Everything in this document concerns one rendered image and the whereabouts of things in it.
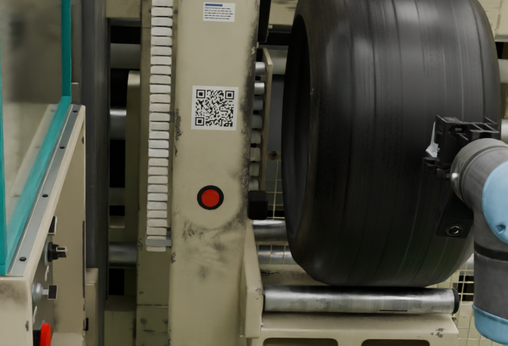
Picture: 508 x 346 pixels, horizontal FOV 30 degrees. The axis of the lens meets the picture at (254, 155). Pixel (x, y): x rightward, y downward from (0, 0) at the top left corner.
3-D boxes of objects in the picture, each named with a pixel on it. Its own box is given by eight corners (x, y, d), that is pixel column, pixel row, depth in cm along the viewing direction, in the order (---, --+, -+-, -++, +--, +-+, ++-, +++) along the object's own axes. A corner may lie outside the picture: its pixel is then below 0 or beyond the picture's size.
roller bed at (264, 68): (171, 196, 203) (176, 60, 193) (172, 171, 217) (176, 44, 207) (264, 198, 205) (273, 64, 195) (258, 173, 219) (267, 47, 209)
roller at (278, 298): (255, 295, 166) (256, 316, 163) (257, 279, 163) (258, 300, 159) (450, 298, 169) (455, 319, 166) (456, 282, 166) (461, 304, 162)
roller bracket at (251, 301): (243, 340, 158) (246, 288, 155) (231, 239, 196) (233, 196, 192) (263, 341, 159) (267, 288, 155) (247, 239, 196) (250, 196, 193)
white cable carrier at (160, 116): (146, 251, 165) (152, -23, 149) (147, 239, 170) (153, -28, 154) (171, 251, 166) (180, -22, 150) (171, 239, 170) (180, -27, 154)
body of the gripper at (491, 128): (486, 115, 131) (516, 134, 119) (480, 176, 133) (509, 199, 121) (432, 114, 130) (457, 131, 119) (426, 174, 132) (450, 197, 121)
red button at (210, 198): (201, 206, 161) (202, 190, 160) (201, 202, 163) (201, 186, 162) (218, 207, 162) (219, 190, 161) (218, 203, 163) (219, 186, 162)
